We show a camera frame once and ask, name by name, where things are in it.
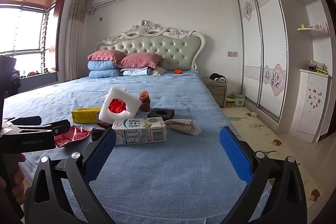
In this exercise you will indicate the dark cloth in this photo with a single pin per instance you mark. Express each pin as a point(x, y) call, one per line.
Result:
point(15, 81)

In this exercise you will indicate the wall switch plate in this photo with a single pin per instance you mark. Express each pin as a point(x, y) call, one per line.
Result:
point(232, 54)

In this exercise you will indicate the white sliding door wardrobe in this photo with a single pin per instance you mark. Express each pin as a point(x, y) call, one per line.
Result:
point(267, 43)

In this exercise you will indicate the white corner shelf unit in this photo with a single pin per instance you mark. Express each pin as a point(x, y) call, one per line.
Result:
point(307, 11)

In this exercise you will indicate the beige curtain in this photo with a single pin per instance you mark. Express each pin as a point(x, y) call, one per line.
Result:
point(76, 35)

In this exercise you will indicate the patterned play mat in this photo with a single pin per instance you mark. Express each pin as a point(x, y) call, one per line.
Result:
point(262, 132)

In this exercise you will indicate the folded light blue quilt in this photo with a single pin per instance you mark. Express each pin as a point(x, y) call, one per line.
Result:
point(136, 71)

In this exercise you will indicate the black foam block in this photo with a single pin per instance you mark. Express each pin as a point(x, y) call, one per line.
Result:
point(153, 114)

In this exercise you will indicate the red cloth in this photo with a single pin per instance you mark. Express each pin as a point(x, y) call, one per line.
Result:
point(118, 106)

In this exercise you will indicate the brown wooden door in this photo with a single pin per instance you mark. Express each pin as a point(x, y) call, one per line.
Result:
point(329, 69)

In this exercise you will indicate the bed with blue sheet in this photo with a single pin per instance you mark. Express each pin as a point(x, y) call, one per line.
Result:
point(162, 169)

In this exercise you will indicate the tufted green bed headboard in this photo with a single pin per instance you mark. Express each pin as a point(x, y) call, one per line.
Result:
point(168, 49)

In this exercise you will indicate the crumpled paper bag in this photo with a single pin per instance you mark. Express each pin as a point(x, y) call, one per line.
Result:
point(183, 128)

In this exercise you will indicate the small white cloth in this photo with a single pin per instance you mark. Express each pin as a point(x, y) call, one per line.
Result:
point(160, 70)

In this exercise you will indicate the white low cabinet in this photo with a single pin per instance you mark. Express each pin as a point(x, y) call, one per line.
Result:
point(312, 103)

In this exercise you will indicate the white milk carton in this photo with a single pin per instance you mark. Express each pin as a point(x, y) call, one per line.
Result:
point(141, 133)

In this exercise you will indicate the window with wooden frame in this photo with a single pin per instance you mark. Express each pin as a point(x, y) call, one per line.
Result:
point(23, 27)

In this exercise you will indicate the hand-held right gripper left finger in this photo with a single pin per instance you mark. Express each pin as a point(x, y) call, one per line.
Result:
point(101, 151)

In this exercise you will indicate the white knitted cloth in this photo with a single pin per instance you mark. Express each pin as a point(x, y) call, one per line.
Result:
point(110, 96)

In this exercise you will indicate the pink pillow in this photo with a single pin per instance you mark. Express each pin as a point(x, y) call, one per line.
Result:
point(105, 56)
point(141, 60)

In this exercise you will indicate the person's left hand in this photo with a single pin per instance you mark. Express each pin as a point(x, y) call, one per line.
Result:
point(18, 182)

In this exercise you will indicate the red candy wrapper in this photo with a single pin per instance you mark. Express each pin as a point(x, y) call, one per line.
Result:
point(103, 124)

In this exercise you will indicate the yellow cardboard box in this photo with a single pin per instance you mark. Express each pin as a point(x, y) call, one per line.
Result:
point(85, 115)

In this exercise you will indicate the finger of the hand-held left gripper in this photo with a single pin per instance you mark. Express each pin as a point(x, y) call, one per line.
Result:
point(26, 120)
point(59, 127)

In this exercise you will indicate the black cloth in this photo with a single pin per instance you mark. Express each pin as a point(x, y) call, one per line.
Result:
point(216, 77)

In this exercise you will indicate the brown rolled sock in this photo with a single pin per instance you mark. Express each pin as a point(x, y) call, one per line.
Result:
point(145, 102)

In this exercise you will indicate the green white storage box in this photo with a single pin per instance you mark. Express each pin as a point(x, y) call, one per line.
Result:
point(238, 99)

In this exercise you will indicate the grey nightstand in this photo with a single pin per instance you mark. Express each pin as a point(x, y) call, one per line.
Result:
point(218, 92)

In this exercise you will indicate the blue pillow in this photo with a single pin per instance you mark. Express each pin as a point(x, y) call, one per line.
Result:
point(103, 74)
point(101, 65)

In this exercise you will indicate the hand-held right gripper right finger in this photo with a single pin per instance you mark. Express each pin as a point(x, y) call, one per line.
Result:
point(235, 155)

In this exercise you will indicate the small white floor item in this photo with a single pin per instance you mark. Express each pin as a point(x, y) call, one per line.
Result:
point(252, 114)

